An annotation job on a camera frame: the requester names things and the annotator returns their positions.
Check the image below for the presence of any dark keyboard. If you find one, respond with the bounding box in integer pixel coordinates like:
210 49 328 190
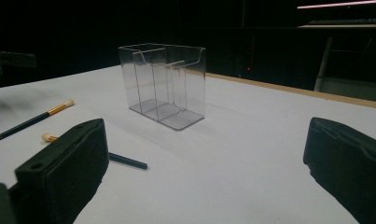
308 18 376 27

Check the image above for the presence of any dark blue gold-ferrule brush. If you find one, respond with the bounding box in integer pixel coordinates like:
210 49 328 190
41 133 148 171
0 99 76 147

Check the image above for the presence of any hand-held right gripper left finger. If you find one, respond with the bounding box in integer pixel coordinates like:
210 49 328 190
8 118 110 224

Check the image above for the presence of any grey metal stand leg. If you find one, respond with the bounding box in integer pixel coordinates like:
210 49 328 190
313 36 335 92

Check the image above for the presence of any dark blurry object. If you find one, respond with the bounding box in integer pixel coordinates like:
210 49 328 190
0 50 37 82

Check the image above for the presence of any light desk shelf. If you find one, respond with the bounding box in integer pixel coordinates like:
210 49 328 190
297 23 376 31

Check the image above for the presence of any clear acrylic holder box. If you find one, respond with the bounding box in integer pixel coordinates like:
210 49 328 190
118 42 207 132

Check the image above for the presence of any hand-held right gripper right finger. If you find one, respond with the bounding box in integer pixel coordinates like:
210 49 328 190
302 117 376 224

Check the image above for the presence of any pink light strip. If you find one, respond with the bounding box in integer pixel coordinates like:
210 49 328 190
297 0 376 10

